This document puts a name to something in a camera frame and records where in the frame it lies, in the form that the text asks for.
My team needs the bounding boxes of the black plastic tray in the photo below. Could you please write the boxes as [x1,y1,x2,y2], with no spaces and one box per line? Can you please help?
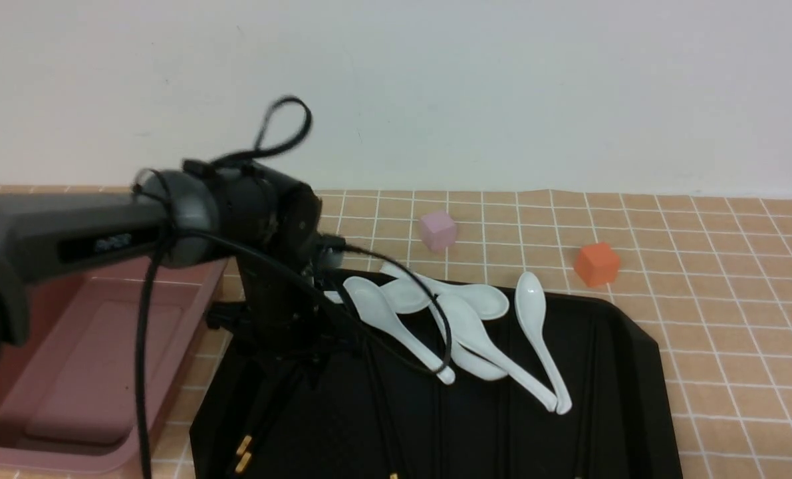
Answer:
[190,292,684,478]

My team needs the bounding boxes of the black chopstick gold tip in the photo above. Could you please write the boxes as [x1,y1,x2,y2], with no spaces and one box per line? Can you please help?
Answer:
[235,361,301,458]
[362,339,400,478]
[227,367,303,478]

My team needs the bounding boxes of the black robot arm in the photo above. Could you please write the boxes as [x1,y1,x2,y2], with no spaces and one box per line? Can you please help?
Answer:
[0,160,345,346]

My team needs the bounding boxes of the black cable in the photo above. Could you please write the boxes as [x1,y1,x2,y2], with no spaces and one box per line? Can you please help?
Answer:
[133,96,453,479]

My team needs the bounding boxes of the white ceramic spoon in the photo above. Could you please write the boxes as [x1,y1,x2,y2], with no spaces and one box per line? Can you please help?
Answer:
[323,278,444,315]
[342,276,456,385]
[436,295,557,412]
[514,271,573,415]
[380,263,510,321]

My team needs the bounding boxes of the checkered tan tablecloth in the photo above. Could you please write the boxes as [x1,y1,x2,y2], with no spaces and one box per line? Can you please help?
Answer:
[0,185,792,479]

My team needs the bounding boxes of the pink plastic bin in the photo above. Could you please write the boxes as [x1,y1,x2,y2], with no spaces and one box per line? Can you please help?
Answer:
[0,258,226,478]

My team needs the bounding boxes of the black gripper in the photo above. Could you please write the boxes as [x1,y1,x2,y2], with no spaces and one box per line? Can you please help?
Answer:
[207,258,363,387]

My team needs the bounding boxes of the pink cube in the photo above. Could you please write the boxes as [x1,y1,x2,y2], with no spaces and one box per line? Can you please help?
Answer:
[419,210,458,253]

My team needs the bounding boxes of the orange cube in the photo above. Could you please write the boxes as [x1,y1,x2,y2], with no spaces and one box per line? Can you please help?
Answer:
[574,242,621,288]

